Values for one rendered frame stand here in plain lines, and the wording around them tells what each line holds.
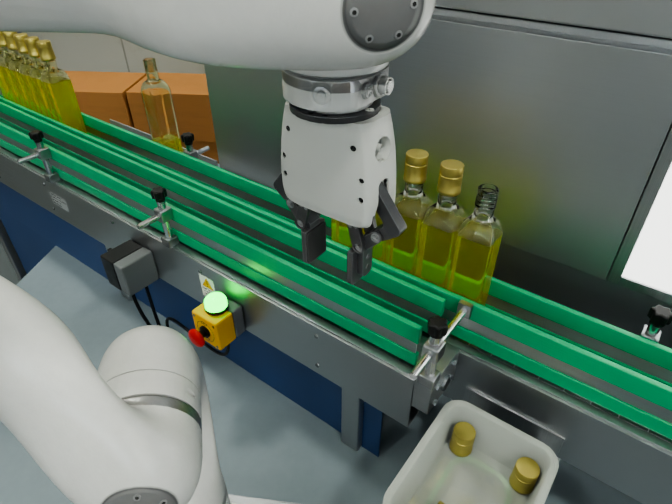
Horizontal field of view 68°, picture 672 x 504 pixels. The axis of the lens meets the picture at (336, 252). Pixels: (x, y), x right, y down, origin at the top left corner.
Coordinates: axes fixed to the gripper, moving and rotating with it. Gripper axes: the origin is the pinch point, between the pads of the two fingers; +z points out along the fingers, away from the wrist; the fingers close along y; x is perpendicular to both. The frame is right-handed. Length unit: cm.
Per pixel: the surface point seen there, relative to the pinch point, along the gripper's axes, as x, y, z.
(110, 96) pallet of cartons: -115, 241, 68
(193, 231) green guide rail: -17, 48, 26
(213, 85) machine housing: -45, 69, 9
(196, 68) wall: -223, 299, 89
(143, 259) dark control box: -12, 61, 36
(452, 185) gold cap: -28.6, 0.3, 5.5
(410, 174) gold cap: -28.4, 7.1, 5.8
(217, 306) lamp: -10, 35, 34
